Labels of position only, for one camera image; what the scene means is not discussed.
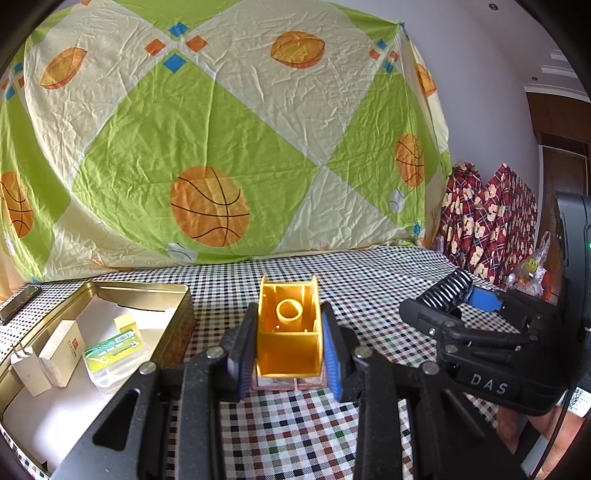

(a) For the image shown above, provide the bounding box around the white charger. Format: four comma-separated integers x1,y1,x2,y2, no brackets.
10,344,51,398

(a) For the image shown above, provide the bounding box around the black smartphone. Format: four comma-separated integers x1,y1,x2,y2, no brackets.
0,284,42,324

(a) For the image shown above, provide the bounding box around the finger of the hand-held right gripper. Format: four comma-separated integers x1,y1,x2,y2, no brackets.
468,288,559,342
399,300,467,361

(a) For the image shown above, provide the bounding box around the checkered tablecloth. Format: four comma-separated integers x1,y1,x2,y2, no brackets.
0,244,564,480

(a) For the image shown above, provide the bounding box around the clear plastic bag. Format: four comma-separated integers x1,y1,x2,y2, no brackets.
505,231,555,298

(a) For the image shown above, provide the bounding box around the dark wooden cabinet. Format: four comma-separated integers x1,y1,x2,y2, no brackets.
526,90,591,217

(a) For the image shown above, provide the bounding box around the basketball printed green bedsheet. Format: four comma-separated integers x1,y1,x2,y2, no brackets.
0,0,453,296

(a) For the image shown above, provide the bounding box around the person's right forearm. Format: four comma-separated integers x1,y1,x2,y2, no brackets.
496,406,573,462

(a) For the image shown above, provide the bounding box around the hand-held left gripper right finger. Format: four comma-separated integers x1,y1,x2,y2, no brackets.
320,302,527,480

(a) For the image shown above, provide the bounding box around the black cable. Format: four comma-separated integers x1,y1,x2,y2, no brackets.
531,378,583,478

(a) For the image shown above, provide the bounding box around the black hair claw clip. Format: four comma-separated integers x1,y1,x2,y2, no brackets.
418,270,474,319

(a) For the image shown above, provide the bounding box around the patterned carton box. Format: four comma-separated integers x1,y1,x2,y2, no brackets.
38,320,85,387

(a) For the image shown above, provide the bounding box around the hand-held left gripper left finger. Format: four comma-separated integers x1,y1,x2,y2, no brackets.
51,302,259,480

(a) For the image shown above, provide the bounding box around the white paper liner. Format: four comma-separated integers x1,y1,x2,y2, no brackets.
2,298,181,467

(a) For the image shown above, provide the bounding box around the yellow plastic holder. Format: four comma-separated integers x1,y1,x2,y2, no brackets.
255,275,324,380

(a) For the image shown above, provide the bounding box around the red patterned cloth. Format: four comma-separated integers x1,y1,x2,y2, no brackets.
431,161,539,289

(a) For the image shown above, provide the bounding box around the gold tin box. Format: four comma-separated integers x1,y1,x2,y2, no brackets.
0,280,197,480

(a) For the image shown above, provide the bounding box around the clear plastic box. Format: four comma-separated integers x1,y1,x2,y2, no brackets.
83,314,153,395

